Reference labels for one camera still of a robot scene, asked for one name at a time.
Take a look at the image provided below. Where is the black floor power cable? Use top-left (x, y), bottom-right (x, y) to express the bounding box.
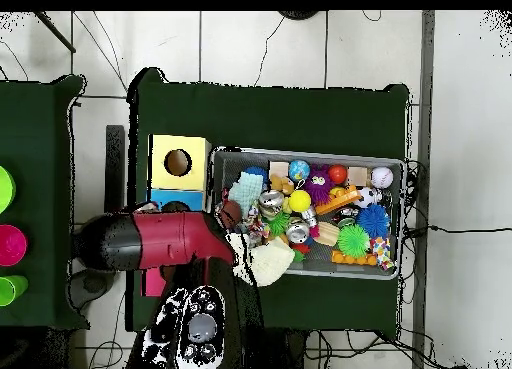
top-left (403, 223), bottom-right (512, 235)

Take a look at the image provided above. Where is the dark green side table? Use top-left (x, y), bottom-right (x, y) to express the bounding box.
top-left (0, 74), bottom-right (91, 332)

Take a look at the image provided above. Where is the lime green plastic cup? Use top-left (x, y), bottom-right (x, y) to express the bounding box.
top-left (0, 165), bottom-right (17, 215)
top-left (0, 274), bottom-right (30, 307)

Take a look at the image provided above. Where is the red orange ball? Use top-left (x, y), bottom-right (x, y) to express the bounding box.
top-left (328, 164), bottom-right (348, 185)

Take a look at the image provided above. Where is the blue spiky rubber ball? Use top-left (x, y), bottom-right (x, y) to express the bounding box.
top-left (355, 203), bottom-right (391, 240)

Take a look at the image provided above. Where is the white baseball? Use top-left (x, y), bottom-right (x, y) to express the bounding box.
top-left (370, 166), bottom-right (395, 190)

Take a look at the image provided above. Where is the black upright panel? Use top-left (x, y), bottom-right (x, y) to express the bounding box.
top-left (104, 124), bottom-right (126, 215)

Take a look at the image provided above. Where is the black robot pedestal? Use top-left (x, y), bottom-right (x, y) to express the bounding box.
top-left (263, 326), bottom-right (309, 369)

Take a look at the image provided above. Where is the purple spiky ball with eyes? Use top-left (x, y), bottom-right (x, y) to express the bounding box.
top-left (303, 165), bottom-right (335, 206)

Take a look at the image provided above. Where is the smooth yellow ball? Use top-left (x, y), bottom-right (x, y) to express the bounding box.
top-left (287, 189), bottom-right (312, 213)

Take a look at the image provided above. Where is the dark green table cloth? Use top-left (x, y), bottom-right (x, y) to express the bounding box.
top-left (125, 67), bottom-right (410, 340)

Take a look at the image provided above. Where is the cream knitted cloth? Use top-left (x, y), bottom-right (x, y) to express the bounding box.
top-left (229, 232), bottom-right (296, 288)

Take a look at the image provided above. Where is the black slanted rod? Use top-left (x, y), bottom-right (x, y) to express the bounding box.
top-left (33, 10), bottom-right (77, 54)

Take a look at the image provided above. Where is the brown toy football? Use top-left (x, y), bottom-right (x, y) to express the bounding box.
top-left (220, 200), bottom-right (243, 230)

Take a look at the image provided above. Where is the shallow silver mesh bin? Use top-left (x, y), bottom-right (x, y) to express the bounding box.
top-left (202, 145), bottom-right (407, 280)

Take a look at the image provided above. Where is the blue white patterned ball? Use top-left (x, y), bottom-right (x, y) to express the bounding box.
top-left (288, 159), bottom-right (311, 182)

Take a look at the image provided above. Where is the green spiky ball with eyes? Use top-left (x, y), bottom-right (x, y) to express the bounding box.
top-left (336, 224), bottom-right (372, 259)

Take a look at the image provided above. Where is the wooden box with three holes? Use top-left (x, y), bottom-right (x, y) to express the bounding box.
top-left (141, 134), bottom-right (212, 297)

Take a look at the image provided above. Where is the pink plastic cup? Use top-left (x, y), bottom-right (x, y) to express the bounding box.
top-left (0, 223), bottom-right (28, 267)

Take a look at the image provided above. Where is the orange toy building brick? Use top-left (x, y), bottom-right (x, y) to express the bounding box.
top-left (315, 184), bottom-right (361, 216)

